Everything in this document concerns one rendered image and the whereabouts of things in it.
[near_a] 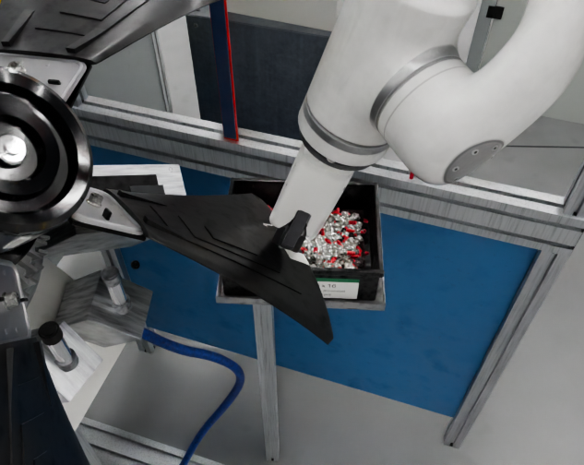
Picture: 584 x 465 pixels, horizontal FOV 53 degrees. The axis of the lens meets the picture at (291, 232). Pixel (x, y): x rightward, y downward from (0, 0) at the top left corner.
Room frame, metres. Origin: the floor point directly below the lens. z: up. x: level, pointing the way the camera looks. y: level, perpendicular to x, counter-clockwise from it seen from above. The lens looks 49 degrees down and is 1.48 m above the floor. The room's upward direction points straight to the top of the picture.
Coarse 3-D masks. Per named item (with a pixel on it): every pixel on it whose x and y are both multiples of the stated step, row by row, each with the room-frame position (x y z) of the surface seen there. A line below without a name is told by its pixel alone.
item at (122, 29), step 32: (32, 0) 0.51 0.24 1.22; (64, 0) 0.51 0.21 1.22; (96, 0) 0.51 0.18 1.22; (128, 0) 0.52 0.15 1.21; (160, 0) 0.54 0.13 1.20; (192, 0) 0.56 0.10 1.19; (0, 32) 0.47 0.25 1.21; (32, 32) 0.46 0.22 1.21; (64, 32) 0.46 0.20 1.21; (96, 32) 0.46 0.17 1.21; (128, 32) 0.47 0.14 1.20; (96, 64) 0.43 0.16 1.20
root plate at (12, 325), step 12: (0, 264) 0.27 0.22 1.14; (12, 264) 0.28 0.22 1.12; (0, 276) 0.26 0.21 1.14; (12, 276) 0.27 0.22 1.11; (0, 288) 0.25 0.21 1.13; (12, 288) 0.26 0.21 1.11; (0, 312) 0.23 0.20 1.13; (12, 312) 0.24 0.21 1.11; (24, 312) 0.26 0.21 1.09; (0, 324) 0.22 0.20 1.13; (12, 324) 0.23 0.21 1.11; (24, 324) 0.25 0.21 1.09; (0, 336) 0.21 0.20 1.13; (12, 336) 0.22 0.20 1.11; (24, 336) 0.24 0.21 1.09
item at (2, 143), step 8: (0, 136) 0.30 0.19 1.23; (8, 136) 0.31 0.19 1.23; (16, 136) 0.31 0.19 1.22; (0, 144) 0.30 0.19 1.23; (8, 144) 0.30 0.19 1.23; (16, 144) 0.30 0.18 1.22; (24, 144) 0.31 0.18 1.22; (0, 152) 0.29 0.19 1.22; (8, 152) 0.29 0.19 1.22; (16, 152) 0.30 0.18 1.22; (24, 152) 0.30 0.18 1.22; (8, 160) 0.29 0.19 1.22; (16, 160) 0.29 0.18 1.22
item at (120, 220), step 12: (96, 192) 0.38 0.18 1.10; (84, 204) 0.34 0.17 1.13; (108, 204) 0.36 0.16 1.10; (72, 216) 0.31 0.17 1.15; (84, 216) 0.31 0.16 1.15; (96, 216) 0.32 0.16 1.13; (120, 216) 0.34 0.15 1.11; (108, 228) 0.31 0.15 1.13; (120, 228) 0.31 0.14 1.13; (132, 228) 0.32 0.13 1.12
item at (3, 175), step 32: (0, 96) 0.33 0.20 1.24; (32, 96) 0.34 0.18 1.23; (0, 128) 0.31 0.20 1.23; (32, 128) 0.32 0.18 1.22; (64, 128) 0.34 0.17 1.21; (0, 160) 0.29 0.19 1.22; (32, 160) 0.31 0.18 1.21; (64, 160) 0.32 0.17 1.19; (0, 192) 0.27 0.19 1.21; (32, 192) 0.28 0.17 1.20; (64, 192) 0.29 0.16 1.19; (0, 224) 0.25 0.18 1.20; (32, 224) 0.26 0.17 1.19; (0, 256) 0.30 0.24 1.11
